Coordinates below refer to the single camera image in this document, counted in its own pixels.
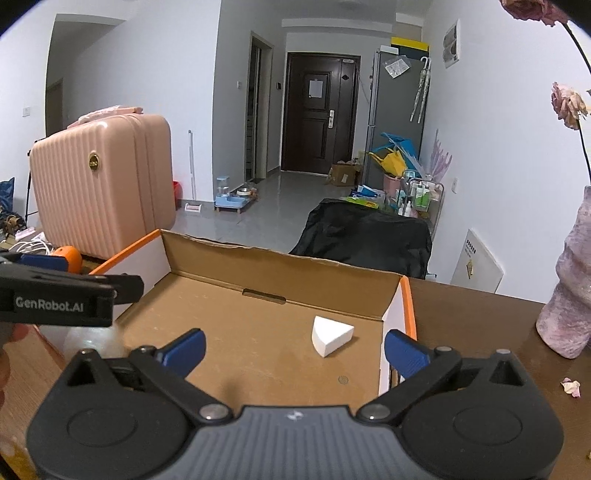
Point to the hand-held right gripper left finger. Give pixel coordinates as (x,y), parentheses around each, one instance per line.
(187,349)

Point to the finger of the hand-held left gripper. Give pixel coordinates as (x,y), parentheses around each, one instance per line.
(92,284)
(44,261)

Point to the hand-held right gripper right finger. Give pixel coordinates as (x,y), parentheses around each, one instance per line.
(404,353)

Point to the orange-edged cardboard box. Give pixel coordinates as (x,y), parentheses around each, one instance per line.
(258,332)

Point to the white wedge sponge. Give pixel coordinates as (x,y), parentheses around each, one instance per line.
(330,339)

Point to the person's left hand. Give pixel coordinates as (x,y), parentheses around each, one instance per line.
(3,369)

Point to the orange ball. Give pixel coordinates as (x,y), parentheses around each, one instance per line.
(69,258)

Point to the clear plastic container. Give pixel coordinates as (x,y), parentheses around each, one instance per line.
(90,341)

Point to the pink ribbed suitcase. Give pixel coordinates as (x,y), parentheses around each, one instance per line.
(101,184)

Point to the white board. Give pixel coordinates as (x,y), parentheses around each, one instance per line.
(478,261)

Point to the black cloth cover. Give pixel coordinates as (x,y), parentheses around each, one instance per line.
(364,240)

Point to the red bin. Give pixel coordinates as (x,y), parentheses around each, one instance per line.
(176,194)

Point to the white mop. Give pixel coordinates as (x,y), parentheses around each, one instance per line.
(191,175)

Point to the metal trolley cart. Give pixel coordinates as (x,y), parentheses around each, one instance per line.
(436,203)

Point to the green yellow packet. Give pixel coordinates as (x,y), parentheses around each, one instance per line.
(364,200)

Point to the blue pet water dispenser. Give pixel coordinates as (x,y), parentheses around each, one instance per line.
(224,194)

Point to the row of toiletry bottles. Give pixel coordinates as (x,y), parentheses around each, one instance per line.
(420,194)

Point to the pink folded cloth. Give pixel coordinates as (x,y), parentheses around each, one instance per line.
(106,113)

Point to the pink bucket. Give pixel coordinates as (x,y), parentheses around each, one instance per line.
(391,187)

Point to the blue white packets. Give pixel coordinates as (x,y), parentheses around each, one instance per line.
(367,190)

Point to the steel pet bowl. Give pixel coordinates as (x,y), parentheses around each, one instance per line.
(243,191)

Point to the fallen pink petals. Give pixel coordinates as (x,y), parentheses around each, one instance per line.
(571,386)

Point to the pink textured vase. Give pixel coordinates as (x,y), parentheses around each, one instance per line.
(568,286)

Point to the brown cardboard carton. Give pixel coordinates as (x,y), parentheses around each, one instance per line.
(344,174)

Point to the yellow bag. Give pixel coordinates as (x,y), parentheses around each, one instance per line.
(392,161)

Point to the blue bag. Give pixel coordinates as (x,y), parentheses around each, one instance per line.
(392,141)

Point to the dark brown entrance door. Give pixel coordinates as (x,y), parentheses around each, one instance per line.
(318,129)

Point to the grey refrigerator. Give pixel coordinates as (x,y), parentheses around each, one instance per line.
(397,106)

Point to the white folded umbrella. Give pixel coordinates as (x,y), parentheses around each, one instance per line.
(425,92)
(417,97)

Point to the white paper notice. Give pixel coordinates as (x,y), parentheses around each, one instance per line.
(315,87)

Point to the clear plastic bag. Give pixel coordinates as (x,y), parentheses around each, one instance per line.
(397,67)

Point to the short-stemmed dried rose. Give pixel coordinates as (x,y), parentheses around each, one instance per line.
(570,104)

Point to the white electrical panel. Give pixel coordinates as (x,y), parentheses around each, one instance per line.
(451,46)

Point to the yellow and black box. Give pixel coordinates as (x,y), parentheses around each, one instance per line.
(410,42)

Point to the long-stemmed dried rose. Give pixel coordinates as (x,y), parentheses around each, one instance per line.
(531,9)

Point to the dark side door frame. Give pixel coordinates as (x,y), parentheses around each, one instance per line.
(252,106)

